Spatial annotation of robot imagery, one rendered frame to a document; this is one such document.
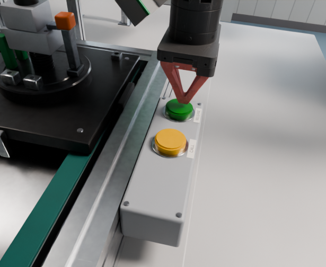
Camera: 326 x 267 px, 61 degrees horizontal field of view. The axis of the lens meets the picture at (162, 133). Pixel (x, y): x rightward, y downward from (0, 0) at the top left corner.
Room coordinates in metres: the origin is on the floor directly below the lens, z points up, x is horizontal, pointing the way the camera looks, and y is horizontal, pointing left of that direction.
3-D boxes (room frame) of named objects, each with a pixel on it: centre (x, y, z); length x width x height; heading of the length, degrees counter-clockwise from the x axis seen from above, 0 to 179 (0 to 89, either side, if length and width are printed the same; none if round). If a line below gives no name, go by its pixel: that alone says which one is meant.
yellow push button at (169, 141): (0.25, -0.01, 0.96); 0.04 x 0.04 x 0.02
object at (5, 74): (0.32, 0.22, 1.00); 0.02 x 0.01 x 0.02; 81
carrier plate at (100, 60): (0.37, 0.19, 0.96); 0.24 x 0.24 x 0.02; 81
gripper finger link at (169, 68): (0.33, -0.03, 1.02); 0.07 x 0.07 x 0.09; 81
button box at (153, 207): (0.25, -0.01, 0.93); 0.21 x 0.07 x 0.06; 171
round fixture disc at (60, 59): (0.37, 0.19, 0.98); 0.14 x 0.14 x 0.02
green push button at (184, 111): (0.32, -0.02, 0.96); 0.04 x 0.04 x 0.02
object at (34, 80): (0.32, 0.18, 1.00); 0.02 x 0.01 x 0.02; 81
